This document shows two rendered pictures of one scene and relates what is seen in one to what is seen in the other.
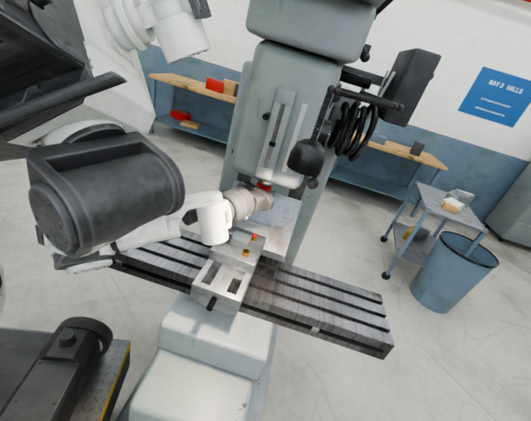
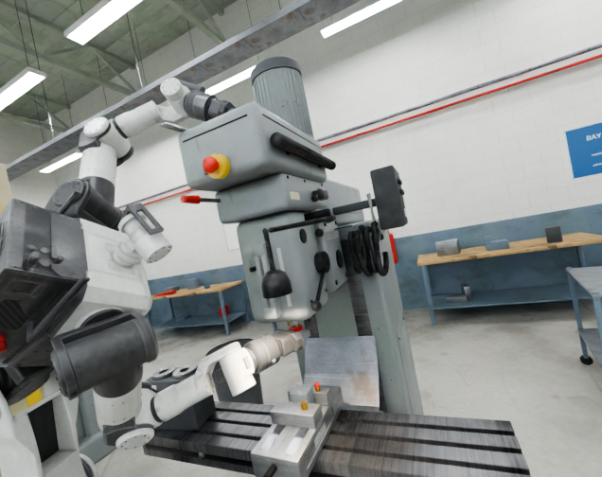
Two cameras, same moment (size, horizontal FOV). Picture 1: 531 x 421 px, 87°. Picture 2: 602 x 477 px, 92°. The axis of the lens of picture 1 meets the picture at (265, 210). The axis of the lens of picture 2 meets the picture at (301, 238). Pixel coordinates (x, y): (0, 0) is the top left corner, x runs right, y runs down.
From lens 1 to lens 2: 40 cm
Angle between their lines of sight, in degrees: 35
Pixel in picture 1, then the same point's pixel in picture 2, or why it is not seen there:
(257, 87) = (245, 253)
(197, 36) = (154, 242)
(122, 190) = (98, 344)
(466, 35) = (522, 121)
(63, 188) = (59, 348)
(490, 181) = not seen: outside the picture
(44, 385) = not seen: outside the picture
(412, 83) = (384, 193)
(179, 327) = not seen: outside the picture
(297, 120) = (279, 261)
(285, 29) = (239, 212)
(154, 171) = (128, 327)
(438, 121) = (560, 198)
